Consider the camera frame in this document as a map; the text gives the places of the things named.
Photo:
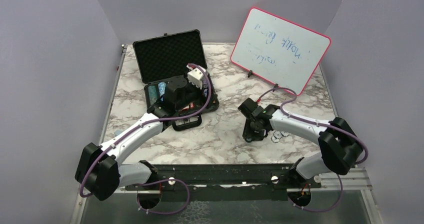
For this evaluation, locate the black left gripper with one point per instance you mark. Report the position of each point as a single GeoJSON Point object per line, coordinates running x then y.
{"type": "Point", "coordinates": [198, 101]}

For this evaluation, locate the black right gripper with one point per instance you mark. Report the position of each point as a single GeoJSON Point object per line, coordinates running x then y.
{"type": "Point", "coordinates": [258, 136]}

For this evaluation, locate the red playing card deck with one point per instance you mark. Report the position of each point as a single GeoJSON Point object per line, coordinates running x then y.
{"type": "Point", "coordinates": [188, 107]}

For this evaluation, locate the black poker set case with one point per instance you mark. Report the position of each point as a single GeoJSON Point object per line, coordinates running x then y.
{"type": "Point", "coordinates": [172, 55]}

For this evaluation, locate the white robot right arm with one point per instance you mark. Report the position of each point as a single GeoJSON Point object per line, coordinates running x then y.
{"type": "Point", "coordinates": [339, 146]}

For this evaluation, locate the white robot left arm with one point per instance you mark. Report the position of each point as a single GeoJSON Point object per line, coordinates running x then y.
{"type": "Point", "coordinates": [100, 170]}

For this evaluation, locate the light blue chip stack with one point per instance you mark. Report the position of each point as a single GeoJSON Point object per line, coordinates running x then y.
{"type": "Point", "coordinates": [161, 88]}

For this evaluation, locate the green blue chip stack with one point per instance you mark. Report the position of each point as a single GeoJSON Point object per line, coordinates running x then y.
{"type": "Point", "coordinates": [152, 94]}

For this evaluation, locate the light blue small container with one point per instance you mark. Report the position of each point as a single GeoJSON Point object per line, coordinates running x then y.
{"type": "Point", "coordinates": [117, 133]}

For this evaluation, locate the pink framed whiteboard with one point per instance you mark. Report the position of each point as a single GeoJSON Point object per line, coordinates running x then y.
{"type": "Point", "coordinates": [278, 50]}

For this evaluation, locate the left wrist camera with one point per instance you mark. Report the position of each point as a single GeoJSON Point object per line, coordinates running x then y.
{"type": "Point", "coordinates": [196, 76]}

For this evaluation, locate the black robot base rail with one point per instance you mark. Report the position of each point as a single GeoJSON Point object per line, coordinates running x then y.
{"type": "Point", "coordinates": [221, 182]}

